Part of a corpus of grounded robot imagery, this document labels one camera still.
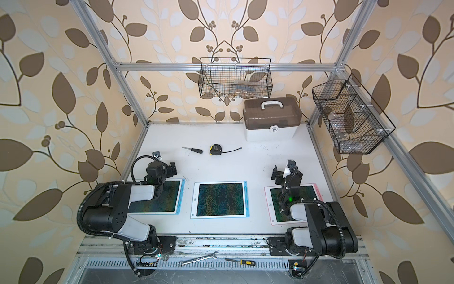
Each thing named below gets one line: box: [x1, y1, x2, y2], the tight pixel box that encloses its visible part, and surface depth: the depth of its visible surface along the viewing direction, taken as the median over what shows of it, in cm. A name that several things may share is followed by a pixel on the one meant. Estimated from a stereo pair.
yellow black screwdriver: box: [224, 257, 256, 266], surface depth 72 cm
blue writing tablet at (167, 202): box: [127, 178, 187, 216], surface depth 88 cm
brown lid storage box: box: [242, 96, 303, 142], surface depth 104 cm
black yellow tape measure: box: [209, 143, 243, 156], surface depth 107 cm
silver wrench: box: [178, 250, 220, 267], surface depth 73 cm
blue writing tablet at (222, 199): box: [190, 180, 251, 220], surface depth 88 cm
